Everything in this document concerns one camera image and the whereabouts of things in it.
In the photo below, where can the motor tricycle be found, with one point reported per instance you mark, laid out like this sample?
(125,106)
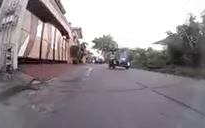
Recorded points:
(121,60)

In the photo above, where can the green tree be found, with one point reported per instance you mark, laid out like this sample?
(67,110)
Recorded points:
(105,43)

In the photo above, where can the pale building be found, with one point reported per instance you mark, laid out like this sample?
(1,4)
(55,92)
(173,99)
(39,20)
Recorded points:
(76,40)

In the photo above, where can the grey asphalt road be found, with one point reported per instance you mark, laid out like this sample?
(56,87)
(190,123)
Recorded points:
(116,100)

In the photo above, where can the red paved forecourt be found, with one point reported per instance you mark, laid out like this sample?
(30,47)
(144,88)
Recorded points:
(46,70)

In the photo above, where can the large building with canopy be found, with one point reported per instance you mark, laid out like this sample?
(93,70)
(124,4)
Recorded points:
(46,40)

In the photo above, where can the building with grey roof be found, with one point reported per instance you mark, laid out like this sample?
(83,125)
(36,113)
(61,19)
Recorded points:
(165,40)

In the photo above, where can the grass verge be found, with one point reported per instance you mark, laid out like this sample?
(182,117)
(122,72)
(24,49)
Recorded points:
(190,71)

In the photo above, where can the row of bushes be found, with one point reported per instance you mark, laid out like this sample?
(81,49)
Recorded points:
(190,46)

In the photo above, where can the broken concrete pavement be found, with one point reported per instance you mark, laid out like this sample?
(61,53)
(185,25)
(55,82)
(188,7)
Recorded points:
(6,83)

